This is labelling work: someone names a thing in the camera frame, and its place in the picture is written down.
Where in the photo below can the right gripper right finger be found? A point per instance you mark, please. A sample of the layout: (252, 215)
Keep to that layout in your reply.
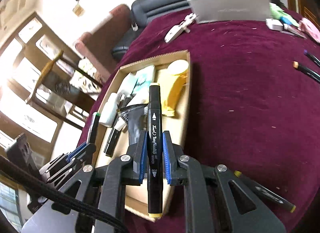
(175, 162)

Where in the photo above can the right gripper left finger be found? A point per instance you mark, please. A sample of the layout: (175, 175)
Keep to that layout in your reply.
(140, 158)

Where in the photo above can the black marker cream cap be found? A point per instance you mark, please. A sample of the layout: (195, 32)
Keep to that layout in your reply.
(155, 153)

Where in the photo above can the black pen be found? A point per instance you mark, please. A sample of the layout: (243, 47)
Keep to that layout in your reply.
(114, 136)

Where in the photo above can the black snack packet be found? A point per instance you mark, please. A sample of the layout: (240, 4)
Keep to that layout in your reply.
(135, 118)

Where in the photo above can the black marker green cap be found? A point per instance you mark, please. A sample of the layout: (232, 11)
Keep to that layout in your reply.
(92, 132)

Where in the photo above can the white small bottle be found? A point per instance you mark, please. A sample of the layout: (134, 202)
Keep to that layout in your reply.
(109, 110)

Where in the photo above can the teal tissue packet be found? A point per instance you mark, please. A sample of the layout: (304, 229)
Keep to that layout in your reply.
(145, 77)

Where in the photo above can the yellow snack pouch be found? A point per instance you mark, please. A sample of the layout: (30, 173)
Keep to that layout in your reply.
(172, 83)

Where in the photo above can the black marker yellow caps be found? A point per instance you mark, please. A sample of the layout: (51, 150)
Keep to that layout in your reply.
(262, 191)

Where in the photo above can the wooden chair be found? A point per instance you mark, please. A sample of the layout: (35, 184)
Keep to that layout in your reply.
(62, 88)

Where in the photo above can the brown upholstered headboard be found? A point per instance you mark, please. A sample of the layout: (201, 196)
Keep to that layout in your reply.
(96, 45)

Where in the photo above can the maroon velvet bedspread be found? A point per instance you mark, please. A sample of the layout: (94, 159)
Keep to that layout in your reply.
(249, 108)

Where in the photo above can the white car key fob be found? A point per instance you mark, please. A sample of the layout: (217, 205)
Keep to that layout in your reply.
(173, 33)

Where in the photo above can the black marker tan cap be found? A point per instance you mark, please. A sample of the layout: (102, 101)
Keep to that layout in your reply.
(308, 72)

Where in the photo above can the grey paper gift bag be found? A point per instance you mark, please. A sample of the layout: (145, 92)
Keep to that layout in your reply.
(226, 10)

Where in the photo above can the black marker purple cap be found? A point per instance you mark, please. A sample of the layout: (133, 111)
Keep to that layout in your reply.
(313, 58)

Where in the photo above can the white charger block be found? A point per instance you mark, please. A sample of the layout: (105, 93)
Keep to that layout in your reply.
(274, 24)

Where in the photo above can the green cloth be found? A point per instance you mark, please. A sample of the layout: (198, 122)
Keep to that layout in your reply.
(279, 14)

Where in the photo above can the pink cloth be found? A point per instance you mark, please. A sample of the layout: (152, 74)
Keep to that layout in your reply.
(305, 25)

